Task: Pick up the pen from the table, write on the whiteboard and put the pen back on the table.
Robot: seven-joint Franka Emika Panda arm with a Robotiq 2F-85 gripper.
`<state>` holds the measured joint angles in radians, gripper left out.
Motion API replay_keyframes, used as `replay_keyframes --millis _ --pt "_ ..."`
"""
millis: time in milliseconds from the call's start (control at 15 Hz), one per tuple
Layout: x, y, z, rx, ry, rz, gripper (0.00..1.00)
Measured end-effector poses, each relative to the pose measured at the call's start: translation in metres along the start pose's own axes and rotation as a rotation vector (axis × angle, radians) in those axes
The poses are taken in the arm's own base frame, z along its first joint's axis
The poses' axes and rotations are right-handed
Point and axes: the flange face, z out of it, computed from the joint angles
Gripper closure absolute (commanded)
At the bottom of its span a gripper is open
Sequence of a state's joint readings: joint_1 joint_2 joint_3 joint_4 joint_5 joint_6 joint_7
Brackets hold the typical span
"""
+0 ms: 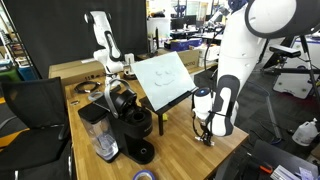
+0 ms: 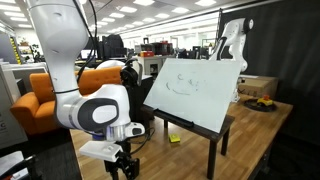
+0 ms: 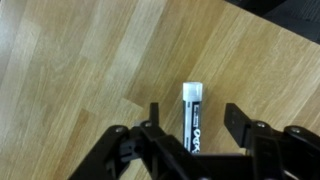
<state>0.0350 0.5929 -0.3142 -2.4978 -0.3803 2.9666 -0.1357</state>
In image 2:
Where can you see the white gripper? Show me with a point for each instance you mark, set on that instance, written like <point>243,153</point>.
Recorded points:
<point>236,90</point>

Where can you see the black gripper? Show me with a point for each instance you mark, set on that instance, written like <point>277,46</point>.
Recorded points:
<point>123,160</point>

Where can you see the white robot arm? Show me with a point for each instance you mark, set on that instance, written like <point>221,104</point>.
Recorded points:
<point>233,36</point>
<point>66,66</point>

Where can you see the white whiteboard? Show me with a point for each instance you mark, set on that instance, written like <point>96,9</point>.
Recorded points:
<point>200,96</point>

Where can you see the brown cardboard box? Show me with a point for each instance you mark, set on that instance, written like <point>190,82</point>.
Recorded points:
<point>258,86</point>

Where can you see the yellow red emergency button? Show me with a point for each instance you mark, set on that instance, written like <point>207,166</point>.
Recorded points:
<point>265,101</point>

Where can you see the black backdrop curtain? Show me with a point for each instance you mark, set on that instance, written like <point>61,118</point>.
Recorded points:
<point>286,60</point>

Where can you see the small yellow block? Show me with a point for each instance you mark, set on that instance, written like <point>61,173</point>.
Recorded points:
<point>174,138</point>

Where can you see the black board ledge strip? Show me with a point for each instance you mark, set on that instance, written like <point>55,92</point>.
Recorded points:
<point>173,118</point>

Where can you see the black coffee machine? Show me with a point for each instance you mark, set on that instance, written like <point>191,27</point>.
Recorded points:
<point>140,93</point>

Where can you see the white cart table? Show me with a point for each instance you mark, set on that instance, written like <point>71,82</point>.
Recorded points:
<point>151,65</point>

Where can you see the small orange box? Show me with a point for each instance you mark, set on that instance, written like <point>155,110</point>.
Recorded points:
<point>146,53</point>

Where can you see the black white chair part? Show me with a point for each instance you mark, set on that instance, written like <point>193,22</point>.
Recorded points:
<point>16,166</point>

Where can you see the orange sofa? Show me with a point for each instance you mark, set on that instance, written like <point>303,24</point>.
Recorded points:
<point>33,113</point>

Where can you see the black computer monitor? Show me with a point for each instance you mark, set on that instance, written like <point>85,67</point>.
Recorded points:
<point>86,53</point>

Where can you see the white tall cabinet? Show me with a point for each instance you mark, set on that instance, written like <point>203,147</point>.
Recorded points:
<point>10,113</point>

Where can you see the black equipment cabinet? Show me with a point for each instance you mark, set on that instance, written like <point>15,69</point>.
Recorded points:
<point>113,45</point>

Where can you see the yellow bin shelf rack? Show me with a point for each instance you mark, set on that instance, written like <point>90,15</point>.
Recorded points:
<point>15,50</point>

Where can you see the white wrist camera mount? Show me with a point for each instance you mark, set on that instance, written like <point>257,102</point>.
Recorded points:
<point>100,150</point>

